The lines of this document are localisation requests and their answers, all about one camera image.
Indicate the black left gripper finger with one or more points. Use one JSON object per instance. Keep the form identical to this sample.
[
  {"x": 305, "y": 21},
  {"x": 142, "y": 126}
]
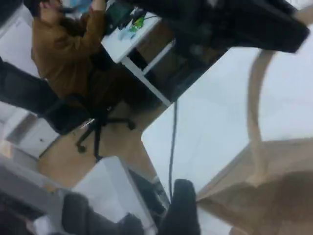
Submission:
[{"x": 283, "y": 31}]

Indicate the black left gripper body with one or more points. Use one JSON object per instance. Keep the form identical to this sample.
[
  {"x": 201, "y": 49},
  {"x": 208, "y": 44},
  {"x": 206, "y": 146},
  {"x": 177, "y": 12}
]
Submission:
[{"x": 232, "y": 19}]

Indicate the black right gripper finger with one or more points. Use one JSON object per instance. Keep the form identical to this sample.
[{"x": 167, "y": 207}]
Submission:
[{"x": 183, "y": 210}]

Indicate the brown jute tote bag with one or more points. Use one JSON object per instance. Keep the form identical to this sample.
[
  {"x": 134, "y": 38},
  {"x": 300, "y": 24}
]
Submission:
[{"x": 269, "y": 195}]

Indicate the green desk item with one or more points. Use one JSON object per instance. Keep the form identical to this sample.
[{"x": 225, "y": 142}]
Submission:
[{"x": 138, "y": 23}]

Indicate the dark electronic box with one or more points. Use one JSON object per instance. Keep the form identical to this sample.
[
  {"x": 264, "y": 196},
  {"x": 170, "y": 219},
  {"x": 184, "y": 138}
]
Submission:
[{"x": 119, "y": 17}]

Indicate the black office chair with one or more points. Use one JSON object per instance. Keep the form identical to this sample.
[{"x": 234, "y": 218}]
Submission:
[{"x": 68, "y": 115}]

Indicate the white cabinet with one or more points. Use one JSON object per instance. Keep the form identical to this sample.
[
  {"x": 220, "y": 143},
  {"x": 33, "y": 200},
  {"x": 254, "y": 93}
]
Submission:
[{"x": 31, "y": 137}]

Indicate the person in brown jacket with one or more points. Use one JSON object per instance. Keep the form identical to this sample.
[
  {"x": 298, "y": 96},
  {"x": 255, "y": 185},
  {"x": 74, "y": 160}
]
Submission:
[{"x": 61, "y": 49}]

